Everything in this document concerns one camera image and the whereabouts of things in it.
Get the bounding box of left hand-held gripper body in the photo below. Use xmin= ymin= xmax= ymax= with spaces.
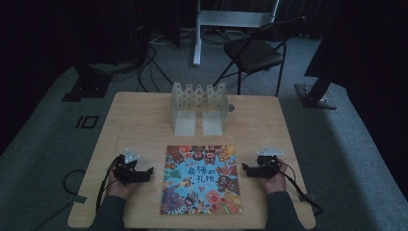
xmin=112 ymin=147 xmax=149 ymax=187

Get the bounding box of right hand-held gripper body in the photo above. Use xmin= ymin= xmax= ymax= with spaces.
xmin=248 ymin=146 xmax=286 ymax=181

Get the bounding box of colourful picture book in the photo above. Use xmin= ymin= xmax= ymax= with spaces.
xmin=160 ymin=144 xmax=243 ymax=217

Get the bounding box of person's right hand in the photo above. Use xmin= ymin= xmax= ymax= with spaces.
xmin=258 ymin=158 xmax=289 ymax=195

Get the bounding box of person's left hand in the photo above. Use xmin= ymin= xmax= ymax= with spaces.
xmin=105 ymin=167 xmax=140 ymax=200

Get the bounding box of grey tape strip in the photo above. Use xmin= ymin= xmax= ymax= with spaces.
xmin=65 ymin=193 xmax=89 ymax=205
xmin=297 ymin=192 xmax=318 ymax=204

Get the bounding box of translucent expandable book rack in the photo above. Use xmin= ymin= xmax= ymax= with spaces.
xmin=168 ymin=81 xmax=230 ymax=138

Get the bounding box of black folding chair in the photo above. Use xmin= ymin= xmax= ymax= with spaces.
xmin=213 ymin=15 xmax=308 ymax=97

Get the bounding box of left hand-held gripper cable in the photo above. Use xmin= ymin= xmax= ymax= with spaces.
xmin=94 ymin=156 xmax=122 ymax=216

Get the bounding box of hand-held gripper cable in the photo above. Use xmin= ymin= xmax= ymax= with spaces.
xmin=278 ymin=161 xmax=325 ymax=217
xmin=94 ymin=156 xmax=122 ymax=216

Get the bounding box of right hand-held gripper cable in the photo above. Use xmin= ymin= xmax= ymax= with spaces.
xmin=278 ymin=161 xmax=325 ymax=217

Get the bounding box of black stand with base plate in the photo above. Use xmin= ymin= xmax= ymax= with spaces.
xmin=294 ymin=54 xmax=342 ymax=111
xmin=61 ymin=61 xmax=114 ymax=103

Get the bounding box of bundle of black floor cables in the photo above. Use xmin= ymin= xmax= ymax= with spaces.
xmin=112 ymin=30 xmax=176 ymax=94

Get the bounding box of white metal desk frame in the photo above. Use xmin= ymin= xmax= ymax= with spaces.
xmin=191 ymin=0 xmax=281 ymax=67

